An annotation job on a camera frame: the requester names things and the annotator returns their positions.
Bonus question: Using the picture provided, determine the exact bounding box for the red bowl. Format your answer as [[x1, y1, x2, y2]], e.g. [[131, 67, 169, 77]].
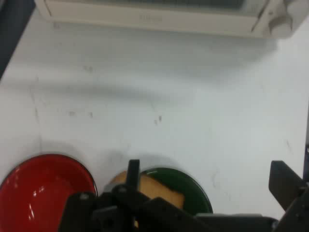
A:
[[0, 154, 98, 232]]

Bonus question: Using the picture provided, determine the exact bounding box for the white toaster oven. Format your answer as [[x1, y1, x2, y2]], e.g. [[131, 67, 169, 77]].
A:
[[33, 0, 309, 40]]

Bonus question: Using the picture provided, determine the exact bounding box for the dark green plate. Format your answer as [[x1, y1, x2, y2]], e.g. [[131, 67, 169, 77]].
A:
[[139, 167, 214, 215]]

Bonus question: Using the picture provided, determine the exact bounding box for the toast bread slice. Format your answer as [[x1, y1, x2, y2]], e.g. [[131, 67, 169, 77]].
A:
[[108, 170, 186, 228]]

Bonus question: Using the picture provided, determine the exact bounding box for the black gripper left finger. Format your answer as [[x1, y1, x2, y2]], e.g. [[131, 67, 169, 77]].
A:
[[59, 159, 213, 232]]

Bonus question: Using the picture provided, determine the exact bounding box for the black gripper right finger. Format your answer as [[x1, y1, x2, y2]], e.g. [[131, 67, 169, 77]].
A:
[[268, 160, 309, 232]]

